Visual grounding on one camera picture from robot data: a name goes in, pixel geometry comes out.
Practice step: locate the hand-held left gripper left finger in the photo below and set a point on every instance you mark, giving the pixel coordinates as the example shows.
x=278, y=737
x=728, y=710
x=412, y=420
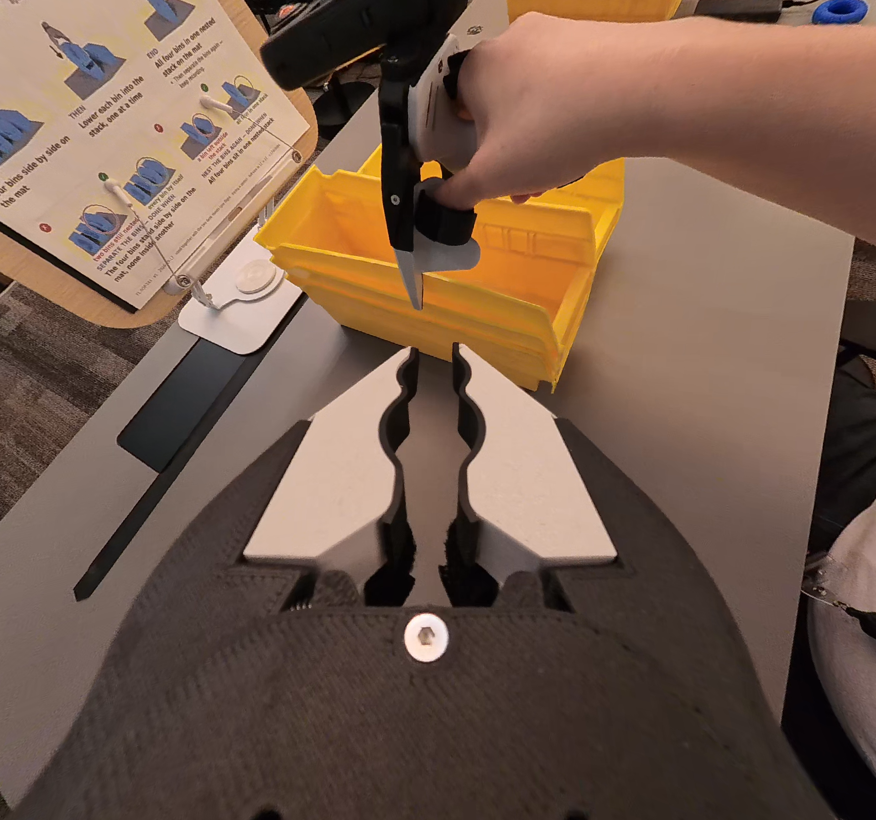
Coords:
x=328, y=485

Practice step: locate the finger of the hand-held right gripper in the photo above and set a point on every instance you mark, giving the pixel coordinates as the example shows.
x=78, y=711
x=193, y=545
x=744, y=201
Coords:
x=409, y=276

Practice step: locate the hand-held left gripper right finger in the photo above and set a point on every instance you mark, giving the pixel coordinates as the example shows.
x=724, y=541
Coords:
x=534, y=485

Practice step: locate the person's right forearm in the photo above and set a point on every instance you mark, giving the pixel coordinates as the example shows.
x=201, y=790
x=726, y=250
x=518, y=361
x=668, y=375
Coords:
x=787, y=108

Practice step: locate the person's right hand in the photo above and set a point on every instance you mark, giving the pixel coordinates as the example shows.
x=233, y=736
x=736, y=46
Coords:
x=568, y=102

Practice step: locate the black round stand base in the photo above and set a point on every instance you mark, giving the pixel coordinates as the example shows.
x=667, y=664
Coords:
x=342, y=102

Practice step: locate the black table hatch panel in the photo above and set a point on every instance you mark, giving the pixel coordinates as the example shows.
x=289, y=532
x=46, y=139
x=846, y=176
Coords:
x=178, y=409

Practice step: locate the white metal sheet stand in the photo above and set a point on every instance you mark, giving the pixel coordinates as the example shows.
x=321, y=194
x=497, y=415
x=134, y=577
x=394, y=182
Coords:
x=233, y=317

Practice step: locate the instruction sheet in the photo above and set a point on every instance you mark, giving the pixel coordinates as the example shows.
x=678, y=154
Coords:
x=137, y=115

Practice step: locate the light wooden board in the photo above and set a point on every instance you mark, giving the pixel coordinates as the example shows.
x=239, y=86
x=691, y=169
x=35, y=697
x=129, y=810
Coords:
x=82, y=301

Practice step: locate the metal clip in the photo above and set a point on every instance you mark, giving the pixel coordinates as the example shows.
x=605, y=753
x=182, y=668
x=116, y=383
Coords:
x=825, y=584

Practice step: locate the person's white clothing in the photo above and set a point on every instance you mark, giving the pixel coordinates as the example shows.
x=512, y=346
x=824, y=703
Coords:
x=845, y=683

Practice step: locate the black power adapter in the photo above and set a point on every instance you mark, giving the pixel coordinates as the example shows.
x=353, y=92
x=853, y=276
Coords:
x=739, y=8

